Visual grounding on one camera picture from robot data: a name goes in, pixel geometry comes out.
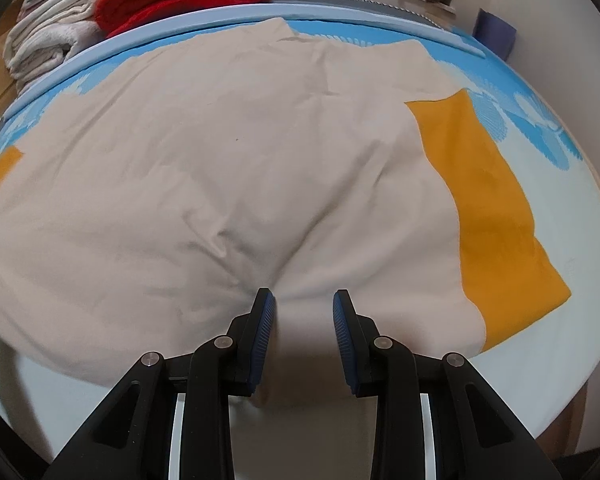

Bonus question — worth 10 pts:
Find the light blue padded strip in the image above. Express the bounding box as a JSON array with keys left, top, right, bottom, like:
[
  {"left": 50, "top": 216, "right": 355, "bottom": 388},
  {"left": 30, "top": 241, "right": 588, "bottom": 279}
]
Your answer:
[{"left": 0, "top": 2, "right": 486, "bottom": 116}]

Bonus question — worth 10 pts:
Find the beige and orange hooded jacket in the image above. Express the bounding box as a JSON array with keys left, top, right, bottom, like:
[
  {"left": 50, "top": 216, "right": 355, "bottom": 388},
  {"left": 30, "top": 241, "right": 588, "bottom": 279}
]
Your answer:
[{"left": 0, "top": 16, "right": 573, "bottom": 480}]

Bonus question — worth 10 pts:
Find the cream folded blanket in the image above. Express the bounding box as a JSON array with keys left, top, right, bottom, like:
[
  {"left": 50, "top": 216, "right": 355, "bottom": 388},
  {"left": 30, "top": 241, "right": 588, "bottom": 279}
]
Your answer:
[{"left": 4, "top": 0, "right": 108, "bottom": 83}]

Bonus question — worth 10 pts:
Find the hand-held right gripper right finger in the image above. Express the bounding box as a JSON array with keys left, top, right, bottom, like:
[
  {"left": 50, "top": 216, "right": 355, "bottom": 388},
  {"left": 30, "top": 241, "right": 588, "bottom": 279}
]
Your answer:
[{"left": 332, "top": 288, "right": 563, "bottom": 480}]

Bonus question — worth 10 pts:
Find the purple box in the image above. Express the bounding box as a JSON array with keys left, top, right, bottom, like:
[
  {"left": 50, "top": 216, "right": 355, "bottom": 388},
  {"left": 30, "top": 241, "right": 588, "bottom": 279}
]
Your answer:
[{"left": 472, "top": 8, "right": 517, "bottom": 58}]

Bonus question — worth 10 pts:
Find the blue feather-print bed sheet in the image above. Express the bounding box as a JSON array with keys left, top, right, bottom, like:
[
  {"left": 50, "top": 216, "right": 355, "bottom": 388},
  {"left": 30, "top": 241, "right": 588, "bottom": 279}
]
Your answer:
[{"left": 0, "top": 17, "right": 600, "bottom": 441}]

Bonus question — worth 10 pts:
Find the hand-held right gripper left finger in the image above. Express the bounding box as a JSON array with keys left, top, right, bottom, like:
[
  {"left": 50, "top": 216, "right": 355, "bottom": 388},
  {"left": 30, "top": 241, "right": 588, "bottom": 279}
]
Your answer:
[{"left": 42, "top": 287, "right": 277, "bottom": 480}]

